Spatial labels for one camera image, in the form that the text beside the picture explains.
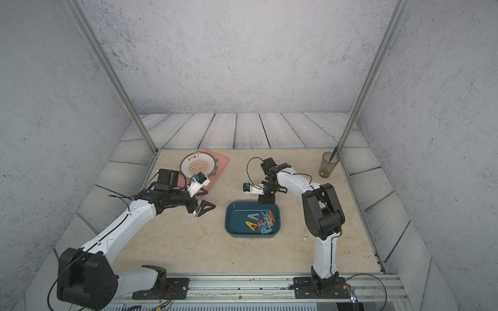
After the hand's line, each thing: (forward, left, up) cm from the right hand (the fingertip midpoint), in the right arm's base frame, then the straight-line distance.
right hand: (263, 197), depth 93 cm
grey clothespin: (-8, +5, -4) cm, 10 cm away
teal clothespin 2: (-7, -2, -4) cm, 8 cm away
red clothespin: (-7, -4, -4) cm, 9 cm away
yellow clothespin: (-12, +6, -4) cm, 14 cm away
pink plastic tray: (+26, +23, -5) cm, 35 cm away
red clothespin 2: (-10, +2, -4) cm, 11 cm away
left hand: (-7, +21, +12) cm, 25 cm away
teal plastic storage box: (-8, +12, -4) cm, 16 cm away
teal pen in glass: (+22, -37, +6) cm, 43 cm away
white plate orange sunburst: (+24, +38, -2) cm, 45 cm away
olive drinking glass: (+18, -34, 0) cm, 38 cm away
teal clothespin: (-14, 0, -4) cm, 15 cm away
